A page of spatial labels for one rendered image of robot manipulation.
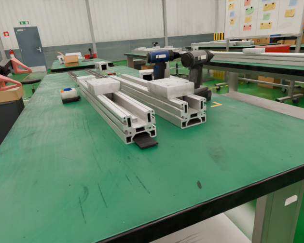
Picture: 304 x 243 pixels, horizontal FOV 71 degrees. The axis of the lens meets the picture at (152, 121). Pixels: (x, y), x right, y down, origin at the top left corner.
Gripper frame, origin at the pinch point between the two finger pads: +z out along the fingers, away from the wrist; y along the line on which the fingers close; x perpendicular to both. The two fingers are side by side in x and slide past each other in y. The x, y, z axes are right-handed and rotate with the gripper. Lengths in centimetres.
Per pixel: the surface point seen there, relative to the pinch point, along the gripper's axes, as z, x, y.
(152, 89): 49, -10, -6
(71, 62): -44, 134, 215
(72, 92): 12.8, 18.8, 17.5
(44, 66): -371, 629, 874
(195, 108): 63, -14, -18
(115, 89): 35.4, -2.0, 0.1
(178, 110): 57, -15, -21
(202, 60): 68, -19, 8
